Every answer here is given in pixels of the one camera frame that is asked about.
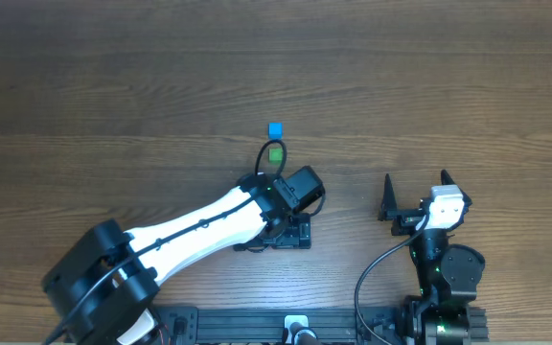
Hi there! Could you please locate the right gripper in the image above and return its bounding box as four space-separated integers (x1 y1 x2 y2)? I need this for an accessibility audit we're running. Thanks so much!
378 169 473 237

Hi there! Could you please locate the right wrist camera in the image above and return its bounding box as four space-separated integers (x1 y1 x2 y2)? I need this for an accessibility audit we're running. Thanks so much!
421 184 466 232

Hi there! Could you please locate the mounting rail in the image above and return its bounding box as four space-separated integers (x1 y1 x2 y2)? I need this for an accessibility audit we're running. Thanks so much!
150 305 491 345

